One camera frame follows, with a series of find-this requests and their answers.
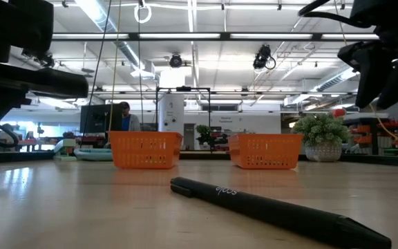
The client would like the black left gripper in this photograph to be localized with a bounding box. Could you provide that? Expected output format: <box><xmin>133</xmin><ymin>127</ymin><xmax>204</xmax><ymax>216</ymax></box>
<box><xmin>0</xmin><ymin>62</ymin><xmax>89</xmax><ymax>104</ymax></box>

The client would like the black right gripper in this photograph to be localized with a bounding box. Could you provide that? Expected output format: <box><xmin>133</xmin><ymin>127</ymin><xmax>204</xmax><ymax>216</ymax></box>
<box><xmin>337</xmin><ymin>0</ymin><xmax>398</xmax><ymax>110</ymax></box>

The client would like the orange slotted plastic basket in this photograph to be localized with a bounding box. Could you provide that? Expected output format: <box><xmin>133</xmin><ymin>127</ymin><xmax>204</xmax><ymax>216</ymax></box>
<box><xmin>108</xmin><ymin>131</ymin><xmax>184</xmax><ymax>170</ymax></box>
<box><xmin>227</xmin><ymin>133</ymin><xmax>304</xmax><ymax>170</ymax></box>

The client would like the black pen with white logo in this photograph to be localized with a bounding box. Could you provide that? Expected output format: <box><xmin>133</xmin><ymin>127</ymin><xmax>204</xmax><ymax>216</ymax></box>
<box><xmin>169</xmin><ymin>176</ymin><xmax>392</xmax><ymax>249</ymax></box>

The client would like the black rack with red bins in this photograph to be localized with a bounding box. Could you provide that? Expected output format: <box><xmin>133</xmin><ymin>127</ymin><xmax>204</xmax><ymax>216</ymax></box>
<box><xmin>344</xmin><ymin>117</ymin><xmax>398</xmax><ymax>156</ymax></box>

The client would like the black monitor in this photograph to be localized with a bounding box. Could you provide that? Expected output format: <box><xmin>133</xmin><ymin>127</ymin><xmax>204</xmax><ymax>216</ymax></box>
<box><xmin>79</xmin><ymin>103</ymin><xmax>124</xmax><ymax>134</ymax></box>

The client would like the small pale green gadget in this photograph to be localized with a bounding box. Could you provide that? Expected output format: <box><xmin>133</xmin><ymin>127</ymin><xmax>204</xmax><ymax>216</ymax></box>
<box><xmin>53</xmin><ymin>138</ymin><xmax>78</xmax><ymax>161</ymax></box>

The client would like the person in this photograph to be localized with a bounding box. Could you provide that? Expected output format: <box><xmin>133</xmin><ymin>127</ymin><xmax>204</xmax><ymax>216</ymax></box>
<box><xmin>118</xmin><ymin>101</ymin><xmax>142</xmax><ymax>133</ymax></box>
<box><xmin>0</xmin><ymin>122</ymin><xmax>20</xmax><ymax>153</ymax></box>

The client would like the teal calculator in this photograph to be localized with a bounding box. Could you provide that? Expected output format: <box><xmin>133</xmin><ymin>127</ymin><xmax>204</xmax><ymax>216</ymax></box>
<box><xmin>73</xmin><ymin>148</ymin><xmax>114</xmax><ymax>162</ymax></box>

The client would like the green plant in white pot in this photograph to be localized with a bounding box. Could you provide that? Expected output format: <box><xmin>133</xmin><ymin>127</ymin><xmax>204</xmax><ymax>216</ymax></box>
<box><xmin>290</xmin><ymin>113</ymin><xmax>354</xmax><ymax>163</ymax></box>

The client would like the white cylindrical column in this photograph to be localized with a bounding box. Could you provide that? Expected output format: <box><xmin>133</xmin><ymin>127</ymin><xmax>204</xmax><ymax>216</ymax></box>
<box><xmin>158</xmin><ymin>93</ymin><xmax>185</xmax><ymax>135</ymax></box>

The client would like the small dark green plant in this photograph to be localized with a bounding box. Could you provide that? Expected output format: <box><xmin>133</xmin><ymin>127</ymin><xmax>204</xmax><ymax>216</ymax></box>
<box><xmin>195</xmin><ymin>124</ymin><xmax>233</xmax><ymax>150</ymax></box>

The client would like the black ceiling camera cluster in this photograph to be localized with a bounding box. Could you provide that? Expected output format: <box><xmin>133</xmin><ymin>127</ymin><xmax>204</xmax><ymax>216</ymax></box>
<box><xmin>39</xmin><ymin>50</ymin><xmax>56</xmax><ymax>69</ymax></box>

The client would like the thin black cable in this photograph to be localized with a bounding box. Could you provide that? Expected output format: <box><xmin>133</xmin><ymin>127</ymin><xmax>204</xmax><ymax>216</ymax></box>
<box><xmin>80</xmin><ymin>0</ymin><xmax>113</xmax><ymax>140</ymax></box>

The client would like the thin yellow cable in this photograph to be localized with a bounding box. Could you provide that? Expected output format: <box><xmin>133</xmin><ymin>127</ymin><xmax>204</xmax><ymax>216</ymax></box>
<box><xmin>332</xmin><ymin>0</ymin><xmax>398</xmax><ymax>156</ymax></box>

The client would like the black looped hose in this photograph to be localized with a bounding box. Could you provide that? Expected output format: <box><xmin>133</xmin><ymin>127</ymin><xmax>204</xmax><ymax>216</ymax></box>
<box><xmin>0</xmin><ymin>123</ymin><xmax>20</xmax><ymax>149</ymax></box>

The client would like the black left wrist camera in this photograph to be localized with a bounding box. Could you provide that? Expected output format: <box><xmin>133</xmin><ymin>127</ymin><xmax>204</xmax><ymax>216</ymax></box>
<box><xmin>0</xmin><ymin>0</ymin><xmax>55</xmax><ymax>64</ymax></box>

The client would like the black aluminium table frame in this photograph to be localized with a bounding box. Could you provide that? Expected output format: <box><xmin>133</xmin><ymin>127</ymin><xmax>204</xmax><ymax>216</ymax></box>
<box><xmin>0</xmin><ymin>150</ymin><xmax>398</xmax><ymax>169</ymax></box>

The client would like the thin dark hanging cable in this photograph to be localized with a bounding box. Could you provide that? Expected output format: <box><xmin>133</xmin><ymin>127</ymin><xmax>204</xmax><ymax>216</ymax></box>
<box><xmin>138</xmin><ymin>0</ymin><xmax>145</xmax><ymax>132</ymax></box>

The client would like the dark wall board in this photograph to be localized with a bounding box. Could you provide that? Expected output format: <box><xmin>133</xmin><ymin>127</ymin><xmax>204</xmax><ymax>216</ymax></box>
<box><xmin>139</xmin><ymin>122</ymin><xmax>158</xmax><ymax>133</ymax></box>

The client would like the white cable ring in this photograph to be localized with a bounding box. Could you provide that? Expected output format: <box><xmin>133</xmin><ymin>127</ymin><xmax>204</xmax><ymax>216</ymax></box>
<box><xmin>133</xmin><ymin>3</ymin><xmax>153</xmax><ymax>25</ymax></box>

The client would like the round black ceiling camera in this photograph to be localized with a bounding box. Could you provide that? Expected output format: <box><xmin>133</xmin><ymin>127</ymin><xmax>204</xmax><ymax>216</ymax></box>
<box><xmin>169</xmin><ymin>53</ymin><xmax>184</xmax><ymax>68</ymax></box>

